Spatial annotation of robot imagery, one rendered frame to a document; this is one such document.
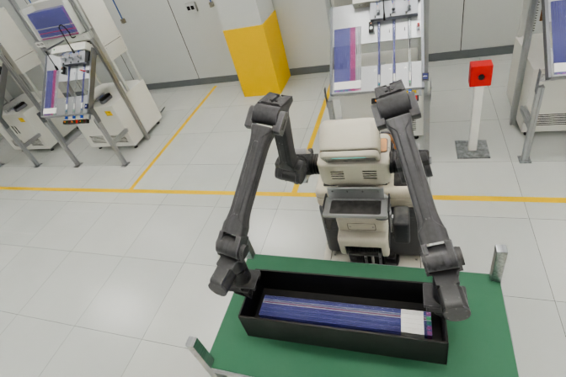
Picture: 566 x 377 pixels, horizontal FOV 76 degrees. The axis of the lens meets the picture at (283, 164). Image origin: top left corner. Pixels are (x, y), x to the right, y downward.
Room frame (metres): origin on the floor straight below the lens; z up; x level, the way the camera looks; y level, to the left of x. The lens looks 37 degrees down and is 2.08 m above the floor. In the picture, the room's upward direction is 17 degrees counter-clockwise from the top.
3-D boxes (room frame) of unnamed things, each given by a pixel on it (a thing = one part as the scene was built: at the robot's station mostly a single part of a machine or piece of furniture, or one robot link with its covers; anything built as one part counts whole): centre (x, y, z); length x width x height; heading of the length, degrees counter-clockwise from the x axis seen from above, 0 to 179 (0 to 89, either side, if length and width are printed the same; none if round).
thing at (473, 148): (2.22, -1.56, 0.39); 0.24 x 0.24 x 0.78; 64
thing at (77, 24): (4.36, 1.83, 0.95); 1.36 x 0.82 x 1.90; 154
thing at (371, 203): (1.02, -0.24, 0.99); 0.28 x 0.16 x 0.22; 66
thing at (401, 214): (1.11, -0.35, 0.68); 0.28 x 0.27 x 0.25; 66
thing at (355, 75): (2.79, -1.04, 0.66); 1.01 x 0.73 x 1.31; 154
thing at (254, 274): (0.70, 0.22, 1.21); 0.10 x 0.07 x 0.07; 66
